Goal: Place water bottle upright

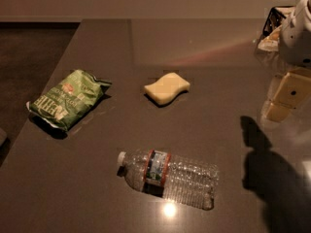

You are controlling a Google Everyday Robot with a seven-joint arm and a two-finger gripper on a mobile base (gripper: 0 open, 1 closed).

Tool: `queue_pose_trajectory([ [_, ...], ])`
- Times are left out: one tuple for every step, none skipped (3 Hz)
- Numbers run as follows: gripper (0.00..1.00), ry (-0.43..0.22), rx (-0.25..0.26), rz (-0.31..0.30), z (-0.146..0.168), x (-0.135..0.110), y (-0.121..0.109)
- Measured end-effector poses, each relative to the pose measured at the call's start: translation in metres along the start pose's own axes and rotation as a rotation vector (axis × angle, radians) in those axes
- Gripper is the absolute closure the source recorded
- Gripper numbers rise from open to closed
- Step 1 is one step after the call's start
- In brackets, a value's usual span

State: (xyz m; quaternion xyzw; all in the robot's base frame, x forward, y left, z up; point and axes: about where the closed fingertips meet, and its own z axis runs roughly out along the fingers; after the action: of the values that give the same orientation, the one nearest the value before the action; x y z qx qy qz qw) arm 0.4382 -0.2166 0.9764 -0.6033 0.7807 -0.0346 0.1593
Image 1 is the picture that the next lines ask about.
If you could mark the black basket with items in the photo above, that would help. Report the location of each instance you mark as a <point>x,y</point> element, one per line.
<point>269,40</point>

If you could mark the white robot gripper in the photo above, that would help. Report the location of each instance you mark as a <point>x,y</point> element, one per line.
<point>296,39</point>

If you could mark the clear plastic water bottle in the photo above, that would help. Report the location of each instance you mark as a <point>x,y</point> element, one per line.
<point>171,177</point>

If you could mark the green chip bag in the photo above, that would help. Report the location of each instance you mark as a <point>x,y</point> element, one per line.
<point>67,102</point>

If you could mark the yellow sponge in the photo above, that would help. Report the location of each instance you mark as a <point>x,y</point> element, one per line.
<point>167,88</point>

